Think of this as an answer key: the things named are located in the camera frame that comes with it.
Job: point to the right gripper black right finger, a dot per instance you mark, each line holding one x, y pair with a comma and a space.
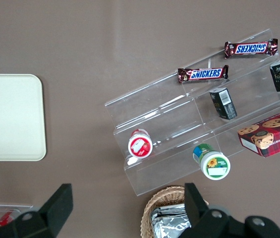
211, 223

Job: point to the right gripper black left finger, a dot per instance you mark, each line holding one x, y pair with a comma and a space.
48, 215

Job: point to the light wicker basket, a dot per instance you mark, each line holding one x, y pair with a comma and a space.
162, 196

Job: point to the beige plastic tray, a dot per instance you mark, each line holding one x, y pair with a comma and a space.
11, 119

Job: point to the clear acrylic bottle rack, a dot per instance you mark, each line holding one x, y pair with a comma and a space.
18, 206

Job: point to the red cola bottle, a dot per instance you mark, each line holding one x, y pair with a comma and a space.
8, 216

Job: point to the silver foil pack stack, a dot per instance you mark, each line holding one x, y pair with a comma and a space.
169, 223

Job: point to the green lid cup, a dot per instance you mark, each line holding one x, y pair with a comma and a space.
214, 164

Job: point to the red lid cup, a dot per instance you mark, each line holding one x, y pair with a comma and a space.
140, 146

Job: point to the red plaid cookie box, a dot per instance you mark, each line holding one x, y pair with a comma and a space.
273, 136

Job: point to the clear acrylic stepped shelf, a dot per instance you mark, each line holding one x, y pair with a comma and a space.
169, 119

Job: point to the Snickers chocolate bar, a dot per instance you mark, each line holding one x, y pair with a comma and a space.
251, 48
203, 74

